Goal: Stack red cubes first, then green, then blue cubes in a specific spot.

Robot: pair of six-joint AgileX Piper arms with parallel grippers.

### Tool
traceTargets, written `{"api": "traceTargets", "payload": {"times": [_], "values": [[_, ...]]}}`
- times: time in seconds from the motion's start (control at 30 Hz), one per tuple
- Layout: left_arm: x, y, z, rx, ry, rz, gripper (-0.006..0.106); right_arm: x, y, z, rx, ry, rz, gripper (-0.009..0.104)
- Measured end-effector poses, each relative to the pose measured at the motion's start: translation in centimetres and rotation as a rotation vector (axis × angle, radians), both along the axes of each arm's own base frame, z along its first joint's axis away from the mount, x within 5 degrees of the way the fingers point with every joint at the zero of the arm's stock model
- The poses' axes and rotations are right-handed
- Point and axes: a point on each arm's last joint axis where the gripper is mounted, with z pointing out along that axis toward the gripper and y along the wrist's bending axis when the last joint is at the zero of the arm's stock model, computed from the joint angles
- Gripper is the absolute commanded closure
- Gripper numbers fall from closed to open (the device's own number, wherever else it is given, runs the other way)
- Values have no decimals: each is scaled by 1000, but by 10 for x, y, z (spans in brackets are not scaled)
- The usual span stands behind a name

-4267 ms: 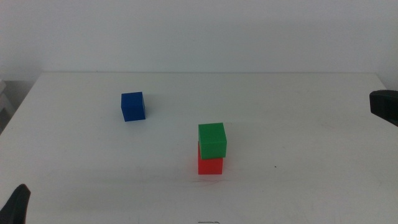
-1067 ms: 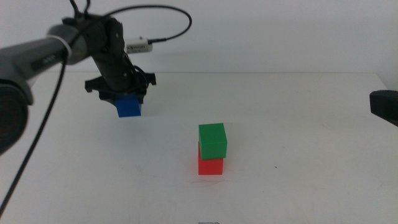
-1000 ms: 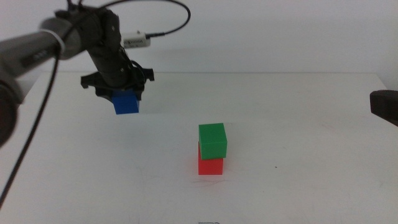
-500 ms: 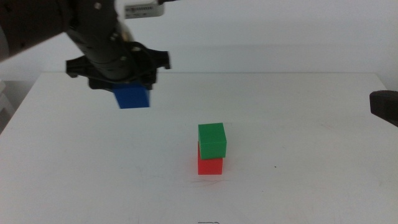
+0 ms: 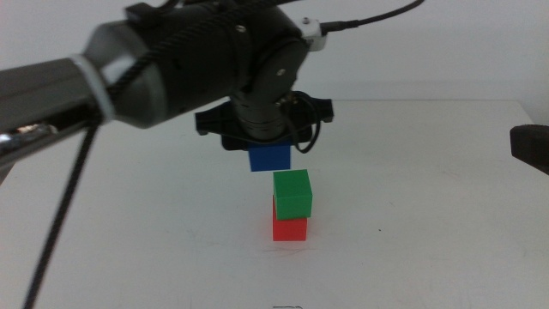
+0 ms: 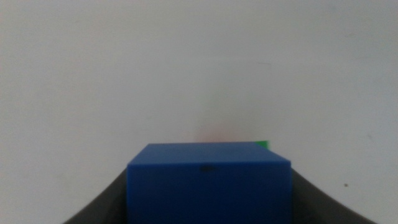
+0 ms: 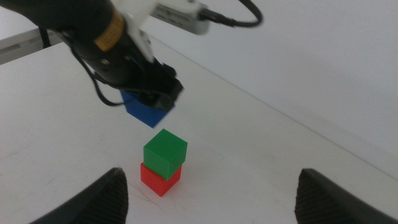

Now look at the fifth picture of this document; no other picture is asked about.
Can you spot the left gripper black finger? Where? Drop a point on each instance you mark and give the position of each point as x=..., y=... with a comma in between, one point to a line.
x=235, y=143
x=300, y=137

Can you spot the blue cube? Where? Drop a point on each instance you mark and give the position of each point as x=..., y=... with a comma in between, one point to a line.
x=269, y=158

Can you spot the green cube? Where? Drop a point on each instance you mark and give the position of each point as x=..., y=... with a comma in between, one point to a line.
x=293, y=195

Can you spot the red cube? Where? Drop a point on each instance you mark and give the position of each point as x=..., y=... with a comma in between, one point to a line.
x=289, y=229

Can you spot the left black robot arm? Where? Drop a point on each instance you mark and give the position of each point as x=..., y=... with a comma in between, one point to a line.
x=180, y=64

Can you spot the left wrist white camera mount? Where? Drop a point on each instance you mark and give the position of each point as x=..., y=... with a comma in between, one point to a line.
x=313, y=34

